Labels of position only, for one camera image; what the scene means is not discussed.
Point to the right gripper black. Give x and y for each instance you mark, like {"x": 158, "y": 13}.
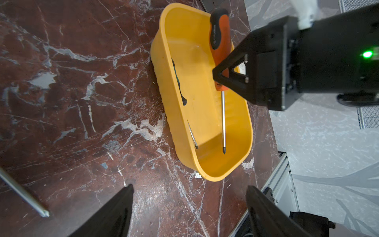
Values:
{"x": 258, "y": 68}

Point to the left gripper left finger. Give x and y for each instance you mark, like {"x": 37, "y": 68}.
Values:
{"x": 112, "y": 220}

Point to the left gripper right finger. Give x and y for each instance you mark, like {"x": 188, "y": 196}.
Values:
{"x": 267, "y": 220}

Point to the yellow plastic storage box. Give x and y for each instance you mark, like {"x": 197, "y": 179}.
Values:
{"x": 183, "y": 36}

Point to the green black handle screwdriver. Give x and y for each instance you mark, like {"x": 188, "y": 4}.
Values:
{"x": 184, "y": 101}

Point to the orange handle long screwdriver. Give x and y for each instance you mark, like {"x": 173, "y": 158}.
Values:
{"x": 221, "y": 46}

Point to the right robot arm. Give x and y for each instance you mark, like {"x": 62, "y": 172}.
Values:
{"x": 338, "y": 55}

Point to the aluminium front rail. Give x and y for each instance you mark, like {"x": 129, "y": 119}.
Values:
{"x": 280, "y": 189}

